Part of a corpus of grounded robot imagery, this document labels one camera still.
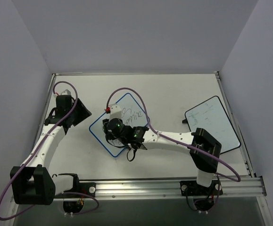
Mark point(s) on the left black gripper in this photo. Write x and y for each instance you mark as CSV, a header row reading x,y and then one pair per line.
x,y
82,109

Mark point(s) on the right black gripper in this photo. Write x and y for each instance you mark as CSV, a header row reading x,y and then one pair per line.
x,y
105,127

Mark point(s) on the blue framed whiteboard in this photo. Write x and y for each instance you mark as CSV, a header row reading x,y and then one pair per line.
x,y
132,115

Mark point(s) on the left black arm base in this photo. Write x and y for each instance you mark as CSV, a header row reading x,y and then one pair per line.
x,y
68,185

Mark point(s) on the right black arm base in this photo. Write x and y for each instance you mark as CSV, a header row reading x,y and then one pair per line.
x,y
199,198

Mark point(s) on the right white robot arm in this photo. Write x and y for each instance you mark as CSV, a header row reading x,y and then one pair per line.
x,y
203,148

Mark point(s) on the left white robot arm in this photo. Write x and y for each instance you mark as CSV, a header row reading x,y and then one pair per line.
x,y
31,182

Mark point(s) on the black framed whiteboard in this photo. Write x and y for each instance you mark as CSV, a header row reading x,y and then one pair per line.
x,y
212,116

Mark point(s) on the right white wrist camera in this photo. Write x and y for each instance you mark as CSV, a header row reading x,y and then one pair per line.
x,y
114,111

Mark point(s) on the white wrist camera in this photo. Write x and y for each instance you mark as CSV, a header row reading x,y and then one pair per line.
x,y
114,111
66,92

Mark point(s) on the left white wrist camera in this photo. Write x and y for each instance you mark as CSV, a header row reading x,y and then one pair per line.
x,y
66,92

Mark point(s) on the aluminium mounting rail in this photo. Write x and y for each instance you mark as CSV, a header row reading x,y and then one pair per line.
x,y
159,202

